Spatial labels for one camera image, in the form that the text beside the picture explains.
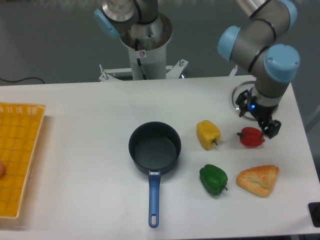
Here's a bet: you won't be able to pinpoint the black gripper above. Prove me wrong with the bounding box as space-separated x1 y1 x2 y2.
235 90 281 139

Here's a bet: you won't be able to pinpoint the triangle bread pastry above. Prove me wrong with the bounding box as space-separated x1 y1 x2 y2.
236 165 280 198

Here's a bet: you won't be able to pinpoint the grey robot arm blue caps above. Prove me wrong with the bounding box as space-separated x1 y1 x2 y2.
94 0 300 138

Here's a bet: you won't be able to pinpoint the red bell pepper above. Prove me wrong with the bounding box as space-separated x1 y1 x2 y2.
237 127 265 148

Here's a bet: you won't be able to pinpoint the glass pot lid blue knob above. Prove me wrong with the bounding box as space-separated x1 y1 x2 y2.
231 80 278 122

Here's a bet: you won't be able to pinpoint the yellow bell pepper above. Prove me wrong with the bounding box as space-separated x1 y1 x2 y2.
196 120 221 150

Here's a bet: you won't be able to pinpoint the green bell pepper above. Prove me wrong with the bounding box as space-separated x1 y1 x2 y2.
199 164 228 196

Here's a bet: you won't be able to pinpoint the black device at table edge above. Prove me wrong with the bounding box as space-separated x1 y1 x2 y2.
308 202 320 228

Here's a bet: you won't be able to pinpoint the yellow woven basket tray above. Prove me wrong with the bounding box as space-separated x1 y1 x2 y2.
0 102 46 219

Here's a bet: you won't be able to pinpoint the white metal base frame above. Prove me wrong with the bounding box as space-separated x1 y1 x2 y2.
98 58 240 83

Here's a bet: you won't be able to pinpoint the dark saucepan blue handle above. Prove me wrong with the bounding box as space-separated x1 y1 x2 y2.
128 121 182 228

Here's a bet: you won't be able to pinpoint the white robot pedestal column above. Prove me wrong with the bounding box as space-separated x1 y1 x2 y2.
120 13 173 81

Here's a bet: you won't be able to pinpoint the black cable on pedestal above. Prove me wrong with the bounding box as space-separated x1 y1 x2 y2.
134 37 147 80

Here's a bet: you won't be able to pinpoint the black cable on floor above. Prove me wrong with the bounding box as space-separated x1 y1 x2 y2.
0 76 46 84

